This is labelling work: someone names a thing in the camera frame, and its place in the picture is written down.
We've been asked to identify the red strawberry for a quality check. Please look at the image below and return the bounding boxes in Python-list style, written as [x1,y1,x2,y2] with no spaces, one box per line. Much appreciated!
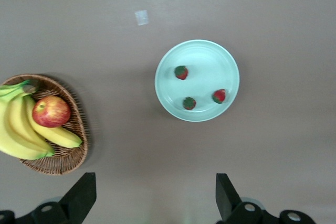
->
[212,89,227,104]
[183,97,197,111]
[174,65,189,81]

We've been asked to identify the red apple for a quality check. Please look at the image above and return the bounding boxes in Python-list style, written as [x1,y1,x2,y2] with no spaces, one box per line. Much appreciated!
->
[32,95,71,129]

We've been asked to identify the brown wicker basket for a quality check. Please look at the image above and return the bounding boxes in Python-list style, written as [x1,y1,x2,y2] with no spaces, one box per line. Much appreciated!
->
[0,73,89,176]

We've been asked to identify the pale green round plate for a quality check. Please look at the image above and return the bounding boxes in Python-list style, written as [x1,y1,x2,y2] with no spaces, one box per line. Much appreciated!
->
[154,39,240,123]

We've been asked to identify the yellow banana bunch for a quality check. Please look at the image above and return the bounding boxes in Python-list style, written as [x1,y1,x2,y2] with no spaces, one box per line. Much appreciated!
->
[0,79,83,161]

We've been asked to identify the clear tape patch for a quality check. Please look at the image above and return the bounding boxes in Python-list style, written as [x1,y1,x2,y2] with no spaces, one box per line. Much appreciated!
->
[134,10,149,26]

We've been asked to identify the brown table cover sheet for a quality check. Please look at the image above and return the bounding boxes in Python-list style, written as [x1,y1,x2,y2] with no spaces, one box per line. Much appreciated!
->
[0,0,336,224]

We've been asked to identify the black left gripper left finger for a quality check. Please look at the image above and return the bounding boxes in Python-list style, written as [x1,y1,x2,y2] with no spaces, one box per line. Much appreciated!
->
[14,172,97,224]

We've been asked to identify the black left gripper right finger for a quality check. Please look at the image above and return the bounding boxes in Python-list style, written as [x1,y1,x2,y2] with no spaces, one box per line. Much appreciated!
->
[215,173,279,224]

